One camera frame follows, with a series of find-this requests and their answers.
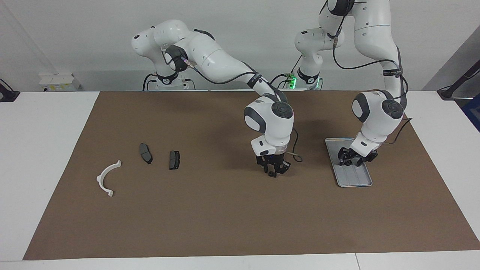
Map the black angled stand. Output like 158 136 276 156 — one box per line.
437 59 480 101

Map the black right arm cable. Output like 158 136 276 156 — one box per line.
161 47 303 164

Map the white curved plastic bracket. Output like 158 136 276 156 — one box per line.
96 160 122 198

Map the silver metal tray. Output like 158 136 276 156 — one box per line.
324 137 373 188

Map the black left base cable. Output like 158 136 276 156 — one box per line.
267 55 303 89

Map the blue box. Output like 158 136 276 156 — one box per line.
462 94 480 132

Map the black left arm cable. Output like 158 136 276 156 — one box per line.
326 0 413 145

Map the black table clamp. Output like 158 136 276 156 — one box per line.
0 79 20 102

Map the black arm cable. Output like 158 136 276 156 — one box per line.
326 0 413 145
161 47 303 164

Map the curved dark grey brake pad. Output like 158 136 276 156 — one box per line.
139 143 153 165

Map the brown table mat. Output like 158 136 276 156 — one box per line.
22 90 480 260

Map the white power strip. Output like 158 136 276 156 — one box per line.
39 73 80 92

